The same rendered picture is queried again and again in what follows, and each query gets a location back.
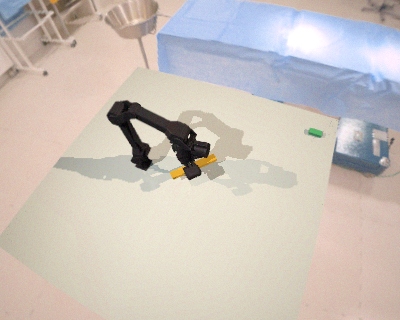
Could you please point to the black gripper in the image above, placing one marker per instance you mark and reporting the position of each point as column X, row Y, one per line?
column 191, row 170

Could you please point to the small green block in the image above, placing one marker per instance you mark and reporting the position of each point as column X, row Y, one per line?
column 315, row 132

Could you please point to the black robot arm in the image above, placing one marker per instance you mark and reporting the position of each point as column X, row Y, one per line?
column 176, row 131

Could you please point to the yellow bar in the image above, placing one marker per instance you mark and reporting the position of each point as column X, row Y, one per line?
column 201, row 163

